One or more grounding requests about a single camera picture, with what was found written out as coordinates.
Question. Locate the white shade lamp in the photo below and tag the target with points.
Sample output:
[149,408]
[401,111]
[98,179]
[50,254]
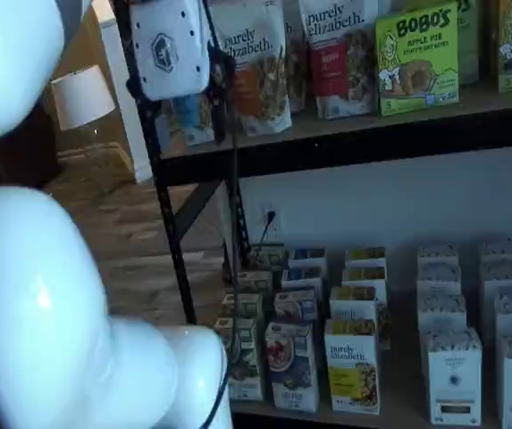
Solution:
[81,96]

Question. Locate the white box dark label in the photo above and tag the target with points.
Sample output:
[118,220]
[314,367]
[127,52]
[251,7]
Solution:
[438,279]
[454,380]
[438,254]
[441,313]

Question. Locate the dark brown armchair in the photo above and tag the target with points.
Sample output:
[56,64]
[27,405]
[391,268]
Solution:
[23,152]

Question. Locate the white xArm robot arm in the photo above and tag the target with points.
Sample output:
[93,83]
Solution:
[36,290]

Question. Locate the blue flax plus oatmeal box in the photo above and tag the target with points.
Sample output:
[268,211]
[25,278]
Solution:
[307,257]
[302,279]
[291,371]
[296,306]

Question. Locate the white wall power outlet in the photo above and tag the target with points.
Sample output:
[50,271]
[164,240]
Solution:
[278,223]

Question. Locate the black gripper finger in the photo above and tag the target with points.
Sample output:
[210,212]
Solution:
[222,76]

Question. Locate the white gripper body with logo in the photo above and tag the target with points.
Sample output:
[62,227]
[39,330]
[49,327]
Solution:
[170,49]

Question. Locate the white granola bag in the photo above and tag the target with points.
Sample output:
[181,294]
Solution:
[296,67]

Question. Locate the green Bobo's apple pie box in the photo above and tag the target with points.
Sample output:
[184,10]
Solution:
[416,58]

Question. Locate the blue purely elizabeth granola bag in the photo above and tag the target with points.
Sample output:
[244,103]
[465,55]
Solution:
[193,120]

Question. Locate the orange purely elizabeth granola bag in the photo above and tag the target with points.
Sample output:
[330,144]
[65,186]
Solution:
[260,89]

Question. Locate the red purely elizabeth granola bag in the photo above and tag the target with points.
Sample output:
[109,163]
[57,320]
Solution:
[340,67]

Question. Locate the yellow purely elizabeth oatmeal box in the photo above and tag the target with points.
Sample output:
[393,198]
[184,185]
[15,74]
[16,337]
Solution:
[365,255]
[351,371]
[365,277]
[354,304]

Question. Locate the green apple cinnamon oatmeal box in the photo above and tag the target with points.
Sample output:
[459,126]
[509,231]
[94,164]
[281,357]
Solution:
[270,257]
[249,375]
[250,306]
[255,281]

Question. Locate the black metal shelving rack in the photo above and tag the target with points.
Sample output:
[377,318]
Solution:
[327,156]

